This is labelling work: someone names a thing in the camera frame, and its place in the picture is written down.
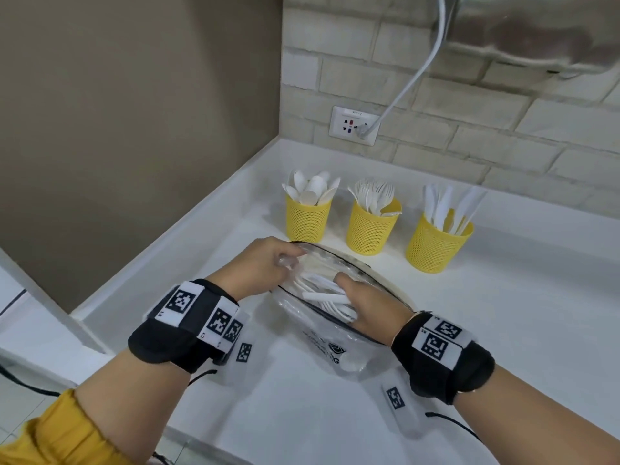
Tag person's left hand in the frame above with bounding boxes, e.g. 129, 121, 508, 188
205, 236, 309, 304

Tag black left wrist band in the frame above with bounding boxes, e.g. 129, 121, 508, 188
128, 279, 243, 373

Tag bunch of sorted white forks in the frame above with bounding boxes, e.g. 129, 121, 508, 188
347, 178, 400, 218

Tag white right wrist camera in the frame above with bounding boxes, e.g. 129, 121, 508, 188
380, 377, 427, 437

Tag yellow sleeve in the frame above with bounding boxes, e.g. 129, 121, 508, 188
0, 389, 132, 465

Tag black right wrist band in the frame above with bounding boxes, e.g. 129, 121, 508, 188
391, 312, 496, 405

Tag white power cable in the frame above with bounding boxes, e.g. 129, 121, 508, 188
358, 0, 446, 141

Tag black wrist band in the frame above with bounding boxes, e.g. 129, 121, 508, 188
128, 279, 243, 373
391, 312, 496, 405

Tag steel wall hand dryer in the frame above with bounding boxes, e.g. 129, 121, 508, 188
445, 0, 620, 78

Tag person's left forearm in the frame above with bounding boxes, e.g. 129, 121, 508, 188
75, 348, 192, 465

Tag black camera cable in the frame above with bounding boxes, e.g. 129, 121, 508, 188
425, 412, 483, 441
152, 370, 219, 465

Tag bunch of sorted white spoons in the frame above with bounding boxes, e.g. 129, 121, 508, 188
282, 170, 342, 207

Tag white wall socket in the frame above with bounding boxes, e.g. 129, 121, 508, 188
329, 106, 381, 147

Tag packed bundle of white cutlery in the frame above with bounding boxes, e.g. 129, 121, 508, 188
290, 271, 359, 320

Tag clear plastic cutlery bag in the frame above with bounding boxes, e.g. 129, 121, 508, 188
271, 242, 417, 378

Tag thin black cable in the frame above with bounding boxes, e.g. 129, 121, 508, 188
0, 362, 61, 398

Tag bunch of sorted white knives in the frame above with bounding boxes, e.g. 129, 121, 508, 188
422, 184, 488, 236

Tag person's right hand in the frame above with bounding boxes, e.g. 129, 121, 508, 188
336, 271, 417, 347

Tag person's right forearm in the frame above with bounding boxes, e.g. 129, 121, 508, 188
455, 362, 620, 465

